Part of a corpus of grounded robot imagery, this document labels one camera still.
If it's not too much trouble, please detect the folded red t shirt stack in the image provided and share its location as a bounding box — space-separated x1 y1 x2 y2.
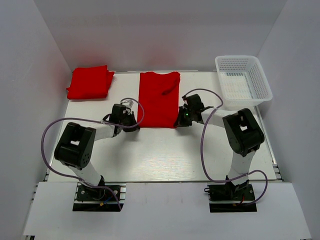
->
66 65 115 100

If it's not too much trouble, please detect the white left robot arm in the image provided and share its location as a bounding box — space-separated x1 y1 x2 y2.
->
54 99 140 200

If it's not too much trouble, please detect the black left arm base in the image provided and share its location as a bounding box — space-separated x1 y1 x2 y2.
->
72 183 126 213

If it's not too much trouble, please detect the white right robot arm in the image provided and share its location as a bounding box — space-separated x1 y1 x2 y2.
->
173 94 265 200

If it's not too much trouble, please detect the white plastic basket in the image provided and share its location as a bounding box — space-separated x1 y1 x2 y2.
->
215 55 273 109

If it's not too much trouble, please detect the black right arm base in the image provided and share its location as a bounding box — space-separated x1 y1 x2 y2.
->
204 184 257 213

